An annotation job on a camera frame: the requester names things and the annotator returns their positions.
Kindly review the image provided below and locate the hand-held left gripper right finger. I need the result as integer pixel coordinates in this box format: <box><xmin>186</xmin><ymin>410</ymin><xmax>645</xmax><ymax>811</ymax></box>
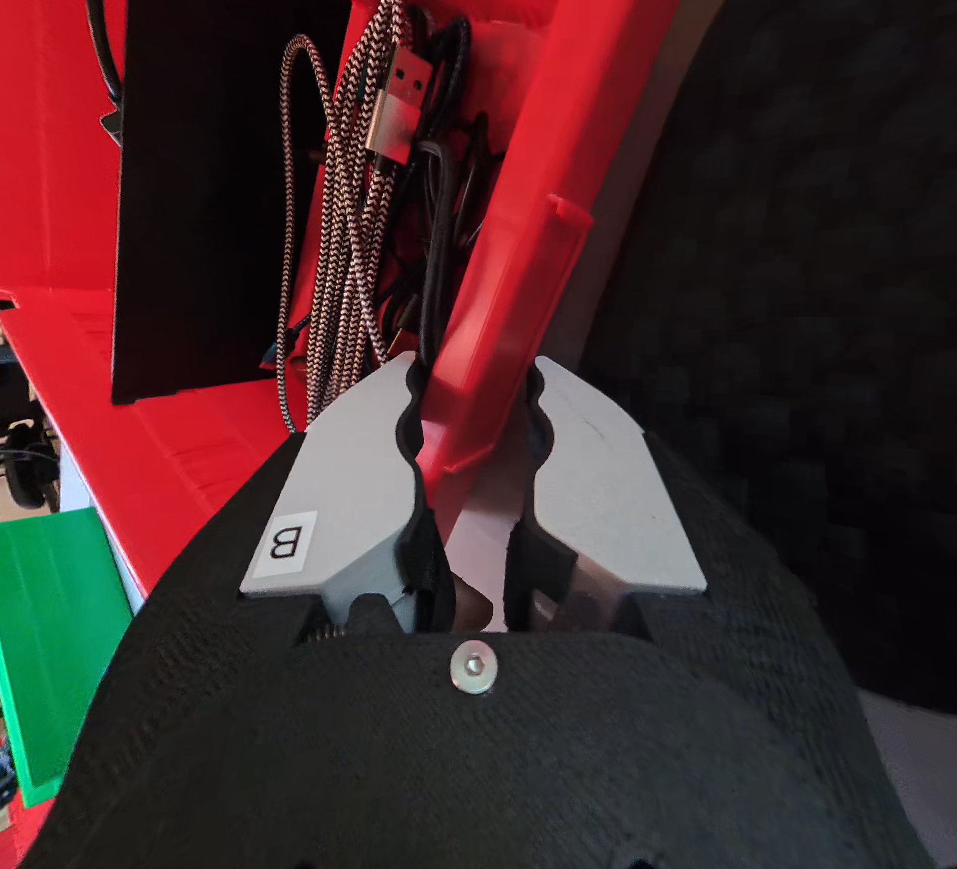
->
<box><xmin>505</xmin><ymin>356</ymin><xmax>708</xmax><ymax>634</ymax></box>

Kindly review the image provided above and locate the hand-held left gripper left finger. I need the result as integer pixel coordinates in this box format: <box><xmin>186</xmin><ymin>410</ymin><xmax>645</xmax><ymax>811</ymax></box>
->
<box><xmin>239</xmin><ymin>350</ymin><xmax>435</xmax><ymax>634</ymax></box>

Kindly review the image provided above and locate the red plastic bin with cables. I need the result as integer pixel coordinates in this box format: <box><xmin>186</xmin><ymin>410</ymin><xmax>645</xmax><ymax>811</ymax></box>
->
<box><xmin>0</xmin><ymin>0</ymin><xmax>715</xmax><ymax>593</ymax></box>

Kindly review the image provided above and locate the black white braided cable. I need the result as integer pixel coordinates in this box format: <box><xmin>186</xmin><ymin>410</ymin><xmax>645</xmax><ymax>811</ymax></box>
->
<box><xmin>275</xmin><ymin>0</ymin><xmax>436</xmax><ymax>434</ymax></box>

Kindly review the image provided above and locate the black textured cushion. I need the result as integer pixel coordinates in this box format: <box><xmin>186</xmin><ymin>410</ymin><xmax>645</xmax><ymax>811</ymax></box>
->
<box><xmin>582</xmin><ymin>0</ymin><xmax>957</xmax><ymax>714</ymax></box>

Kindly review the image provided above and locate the green plastic bin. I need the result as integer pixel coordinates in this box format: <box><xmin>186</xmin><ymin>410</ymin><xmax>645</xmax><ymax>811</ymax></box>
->
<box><xmin>0</xmin><ymin>507</ymin><xmax>136</xmax><ymax>810</ymax></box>

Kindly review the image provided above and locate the black divider card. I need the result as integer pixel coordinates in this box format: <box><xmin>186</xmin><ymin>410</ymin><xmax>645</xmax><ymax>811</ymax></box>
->
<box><xmin>112</xmin><ymin>0</ymin><xmax>352</xmax><ymax>406</ymax></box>

